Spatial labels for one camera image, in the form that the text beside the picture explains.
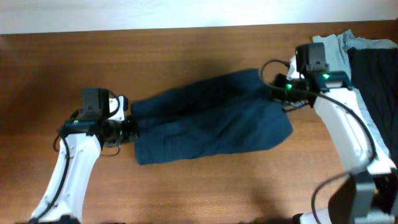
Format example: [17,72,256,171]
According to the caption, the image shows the navy blue shorts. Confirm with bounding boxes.
[131,68,293,166]

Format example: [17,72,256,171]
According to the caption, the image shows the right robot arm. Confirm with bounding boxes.
[270,43,397,224]

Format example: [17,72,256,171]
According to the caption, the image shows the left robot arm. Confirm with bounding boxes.
[28,115,138,223]

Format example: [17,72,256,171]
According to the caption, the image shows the light grey shirt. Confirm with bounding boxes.
[312,30,397,162]

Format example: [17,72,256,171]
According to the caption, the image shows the black garment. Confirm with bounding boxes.
[348,48,397,158]

